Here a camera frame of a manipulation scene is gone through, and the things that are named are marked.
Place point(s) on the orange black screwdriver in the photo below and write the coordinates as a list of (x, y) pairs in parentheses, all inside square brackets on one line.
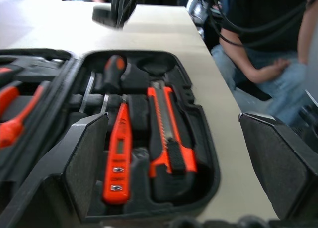
[(113, 71)]

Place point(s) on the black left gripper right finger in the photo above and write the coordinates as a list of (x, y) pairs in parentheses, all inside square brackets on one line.
[(280, 163)]

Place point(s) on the silver metal hex key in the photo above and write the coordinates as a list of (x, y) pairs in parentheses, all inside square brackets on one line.
[(88, 91)]

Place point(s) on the orange black utility knife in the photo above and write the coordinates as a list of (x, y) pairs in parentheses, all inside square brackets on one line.
[(162, 113)]

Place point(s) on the dark grey device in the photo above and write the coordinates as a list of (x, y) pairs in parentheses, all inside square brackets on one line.
[(306, 116)]

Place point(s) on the black tool case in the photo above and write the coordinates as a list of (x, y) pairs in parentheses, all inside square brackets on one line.
[(198, 128)]

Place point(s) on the silver metallic object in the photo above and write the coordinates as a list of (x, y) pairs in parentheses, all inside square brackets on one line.
[(197, 7)]

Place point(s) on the orange voltage tester pen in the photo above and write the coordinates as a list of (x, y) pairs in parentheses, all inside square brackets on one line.
[(119, 163)]

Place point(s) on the seated person in black shirt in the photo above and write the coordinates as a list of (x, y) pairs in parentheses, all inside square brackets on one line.
[(261, 14)]

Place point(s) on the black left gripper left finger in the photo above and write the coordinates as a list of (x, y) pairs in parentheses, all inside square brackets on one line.
[(62, 173)]

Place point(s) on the person's right hand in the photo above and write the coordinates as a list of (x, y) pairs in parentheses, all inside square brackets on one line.
[(279, 66)]

